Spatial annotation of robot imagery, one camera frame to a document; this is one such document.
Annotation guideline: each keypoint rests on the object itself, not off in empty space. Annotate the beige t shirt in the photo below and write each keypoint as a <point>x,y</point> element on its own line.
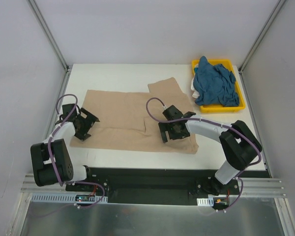
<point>128,119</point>

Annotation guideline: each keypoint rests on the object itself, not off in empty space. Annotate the right white cable duct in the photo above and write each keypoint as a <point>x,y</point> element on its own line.
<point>205,202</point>

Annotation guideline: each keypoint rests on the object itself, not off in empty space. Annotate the aluminium front rail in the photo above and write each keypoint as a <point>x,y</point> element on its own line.
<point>166,180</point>

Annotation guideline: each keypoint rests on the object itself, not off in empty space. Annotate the left aluminium frame post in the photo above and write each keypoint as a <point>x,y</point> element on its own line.
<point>46,30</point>

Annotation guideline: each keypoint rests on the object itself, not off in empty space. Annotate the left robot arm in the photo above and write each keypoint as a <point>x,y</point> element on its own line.
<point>54,160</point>

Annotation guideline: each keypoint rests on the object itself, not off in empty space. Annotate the right aluminium frame post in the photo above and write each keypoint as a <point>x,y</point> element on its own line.
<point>263,32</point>

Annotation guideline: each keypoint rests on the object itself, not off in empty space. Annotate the blue t shirt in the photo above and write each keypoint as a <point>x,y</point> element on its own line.
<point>217,85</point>

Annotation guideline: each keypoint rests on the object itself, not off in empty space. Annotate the left white cable duct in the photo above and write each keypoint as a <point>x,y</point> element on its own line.
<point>67,198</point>

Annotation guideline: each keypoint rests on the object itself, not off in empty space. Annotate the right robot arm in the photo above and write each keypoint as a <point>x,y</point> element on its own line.
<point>240,146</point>

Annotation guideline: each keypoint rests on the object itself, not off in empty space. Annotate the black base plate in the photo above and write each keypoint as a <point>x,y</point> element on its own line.
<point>151,197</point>

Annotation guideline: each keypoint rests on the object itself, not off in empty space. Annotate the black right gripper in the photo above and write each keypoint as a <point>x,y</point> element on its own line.
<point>172,130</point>

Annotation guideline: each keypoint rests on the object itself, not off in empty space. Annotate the white cloth in bin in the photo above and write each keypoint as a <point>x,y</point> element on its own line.
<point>195,83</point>

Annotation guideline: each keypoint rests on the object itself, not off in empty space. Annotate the yellow plastic bin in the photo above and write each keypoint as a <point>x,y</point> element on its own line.
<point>219,108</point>

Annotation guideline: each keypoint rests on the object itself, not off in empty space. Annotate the white cable duct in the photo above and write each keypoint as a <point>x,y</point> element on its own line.
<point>205,202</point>
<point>67,198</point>

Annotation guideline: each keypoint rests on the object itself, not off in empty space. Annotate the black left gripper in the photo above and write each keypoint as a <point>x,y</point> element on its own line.
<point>84,123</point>

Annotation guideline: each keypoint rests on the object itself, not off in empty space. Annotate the aluminium frame post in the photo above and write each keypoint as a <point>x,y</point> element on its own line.
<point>263,32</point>
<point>46,30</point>

